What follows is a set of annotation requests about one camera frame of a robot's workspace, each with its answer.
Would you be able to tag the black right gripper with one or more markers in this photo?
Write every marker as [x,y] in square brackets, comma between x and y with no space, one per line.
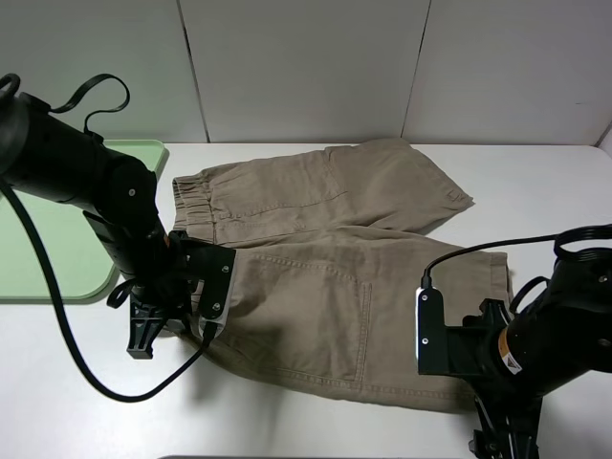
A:
[509,421]

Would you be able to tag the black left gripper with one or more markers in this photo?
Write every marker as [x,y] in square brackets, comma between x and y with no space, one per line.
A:
[156,285]

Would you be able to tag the khaki shorts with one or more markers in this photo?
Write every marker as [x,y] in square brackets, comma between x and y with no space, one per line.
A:
[330,249]

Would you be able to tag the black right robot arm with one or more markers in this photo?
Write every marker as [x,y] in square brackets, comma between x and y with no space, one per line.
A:
[562,334]

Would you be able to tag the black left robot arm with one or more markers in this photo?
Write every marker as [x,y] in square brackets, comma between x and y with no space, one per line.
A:
[47,158]

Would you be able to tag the green plastic tray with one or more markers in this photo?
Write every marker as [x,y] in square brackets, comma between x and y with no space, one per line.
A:
[83,269]

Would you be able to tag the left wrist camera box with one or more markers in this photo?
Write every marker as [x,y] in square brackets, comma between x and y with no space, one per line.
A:
[211,269]

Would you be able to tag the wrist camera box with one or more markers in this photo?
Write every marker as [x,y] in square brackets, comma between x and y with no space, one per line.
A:
[211,269]
[441,350]

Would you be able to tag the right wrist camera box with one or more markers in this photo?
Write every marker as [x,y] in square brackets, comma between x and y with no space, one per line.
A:
[441,350]

